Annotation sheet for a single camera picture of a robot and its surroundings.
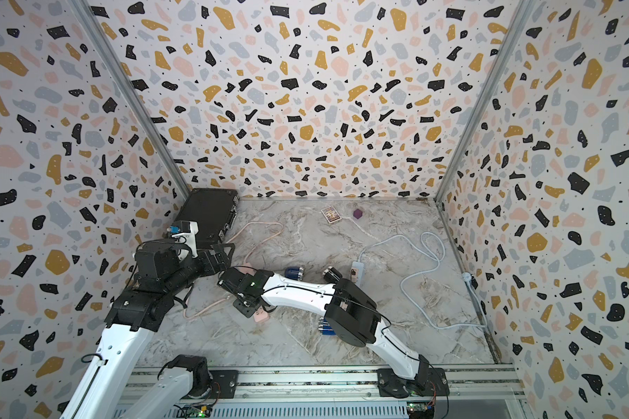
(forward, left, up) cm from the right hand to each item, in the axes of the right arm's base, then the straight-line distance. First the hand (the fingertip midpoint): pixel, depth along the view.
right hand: (249, 301), depth 85 cm
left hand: (+5, +2, +23) cm, 24 cm away
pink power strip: (-4, -4, -3) cm, 6 cm away
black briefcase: (+41, +26, -1) cm, 49 cm away
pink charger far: (+9, -34, +2) cm, 36 cm away
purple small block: (+44, -37, -5) cm, 58 cm away
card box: (+42, -25, -4) cm, 49 cm away
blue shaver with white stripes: (+13, -13, -3) cm, 18 cm away
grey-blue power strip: (+17, -37, -4) cm, 41 cm away
